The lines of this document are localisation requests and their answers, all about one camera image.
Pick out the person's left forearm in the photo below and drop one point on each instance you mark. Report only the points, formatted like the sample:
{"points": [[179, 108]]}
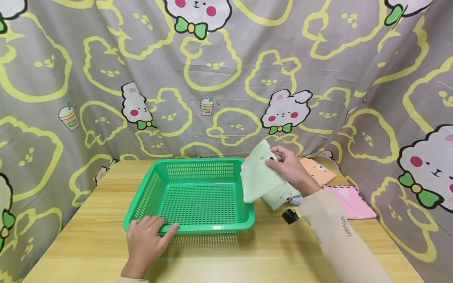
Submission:
{"points": [[131, 280]]}

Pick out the person's right thumb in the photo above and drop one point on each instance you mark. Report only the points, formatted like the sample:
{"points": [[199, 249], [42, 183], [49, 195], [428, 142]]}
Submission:
{"points": [[273, 164]]}

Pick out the person's left thumb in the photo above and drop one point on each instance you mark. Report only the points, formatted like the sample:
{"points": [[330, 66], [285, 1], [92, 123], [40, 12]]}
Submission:
{"points": [[170, 232]]}

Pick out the person's left fingers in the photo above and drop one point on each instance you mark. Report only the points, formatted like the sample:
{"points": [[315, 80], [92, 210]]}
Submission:
{"points": [[141, 222]]}

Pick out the green plastic basket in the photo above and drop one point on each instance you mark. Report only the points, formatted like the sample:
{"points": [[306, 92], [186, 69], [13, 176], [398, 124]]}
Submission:
{"points": [[198, 200]]}

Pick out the pink towel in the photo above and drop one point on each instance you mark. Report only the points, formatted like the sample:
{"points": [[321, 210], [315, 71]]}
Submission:
{"points": [[350, 200]]}

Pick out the light green cartoon towel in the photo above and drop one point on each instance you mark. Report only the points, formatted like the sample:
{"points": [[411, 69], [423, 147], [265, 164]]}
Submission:
{"points": [[258, 177], [281, 196]]}

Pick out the orange cartoon towel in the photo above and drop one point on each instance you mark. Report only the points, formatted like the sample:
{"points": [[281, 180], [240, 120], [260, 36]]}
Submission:
{"points": [[318, 171]]}

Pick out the black wrist band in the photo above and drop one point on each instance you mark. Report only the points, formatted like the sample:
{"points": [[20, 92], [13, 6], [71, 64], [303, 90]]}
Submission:
{"points": [[290, 216]]}

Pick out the person's left index finger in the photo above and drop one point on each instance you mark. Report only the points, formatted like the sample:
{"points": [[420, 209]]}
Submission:
{"points": [[159, 222]]}

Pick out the person's left hand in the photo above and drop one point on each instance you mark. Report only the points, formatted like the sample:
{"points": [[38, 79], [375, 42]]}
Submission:
{"points": [[145, 243]]}

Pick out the person's right fingers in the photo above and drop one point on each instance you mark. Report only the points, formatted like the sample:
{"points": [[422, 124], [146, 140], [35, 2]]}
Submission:
{"points": [[280, 151]]}

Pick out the person's right hand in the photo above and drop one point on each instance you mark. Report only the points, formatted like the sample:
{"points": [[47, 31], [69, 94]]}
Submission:
{"points": [[293, 171]]}

